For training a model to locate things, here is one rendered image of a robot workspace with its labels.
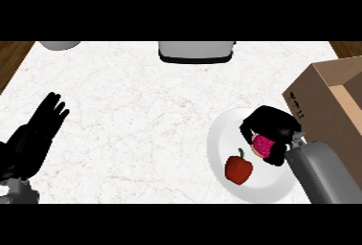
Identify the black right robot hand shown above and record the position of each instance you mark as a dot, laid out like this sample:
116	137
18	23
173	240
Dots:
274	122

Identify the grey round container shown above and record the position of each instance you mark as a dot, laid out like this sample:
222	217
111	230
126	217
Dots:
60	45

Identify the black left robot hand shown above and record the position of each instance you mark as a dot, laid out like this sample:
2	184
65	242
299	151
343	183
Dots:
33	140

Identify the white round plate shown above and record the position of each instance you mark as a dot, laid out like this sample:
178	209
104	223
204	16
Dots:
222	143

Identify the red bell pepper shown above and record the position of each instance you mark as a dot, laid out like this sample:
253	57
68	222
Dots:
238	169

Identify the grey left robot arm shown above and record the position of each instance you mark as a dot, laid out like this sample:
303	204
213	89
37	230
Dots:
18	191

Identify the grey appliance with black base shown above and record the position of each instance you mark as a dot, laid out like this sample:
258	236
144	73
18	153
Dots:
195	51

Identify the brown cardboard box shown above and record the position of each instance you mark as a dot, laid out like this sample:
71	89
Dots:
326	105

